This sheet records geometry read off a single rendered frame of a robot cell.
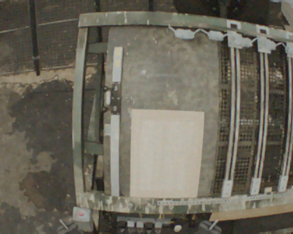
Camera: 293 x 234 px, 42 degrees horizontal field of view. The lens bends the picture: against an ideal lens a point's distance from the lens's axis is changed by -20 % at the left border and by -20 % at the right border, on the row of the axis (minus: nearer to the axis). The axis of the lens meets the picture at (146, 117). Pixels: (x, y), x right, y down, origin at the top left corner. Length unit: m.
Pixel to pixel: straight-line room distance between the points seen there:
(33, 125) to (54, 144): 0.40
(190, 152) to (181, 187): 0.24
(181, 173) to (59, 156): 1.76
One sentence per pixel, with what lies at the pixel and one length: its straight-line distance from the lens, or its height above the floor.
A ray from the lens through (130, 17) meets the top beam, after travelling 2.72.
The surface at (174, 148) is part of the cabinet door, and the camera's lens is 2.82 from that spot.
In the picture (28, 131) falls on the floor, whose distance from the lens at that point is 4.63.
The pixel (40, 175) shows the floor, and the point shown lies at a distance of 4.21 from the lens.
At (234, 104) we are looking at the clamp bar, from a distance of 2.80.
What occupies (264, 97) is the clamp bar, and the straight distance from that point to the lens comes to 2.84.
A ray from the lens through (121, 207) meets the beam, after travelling 2.90.
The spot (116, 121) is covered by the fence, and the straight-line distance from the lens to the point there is 2.79.
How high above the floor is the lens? 3.29
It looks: 46 degrees down
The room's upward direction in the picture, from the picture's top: straight up
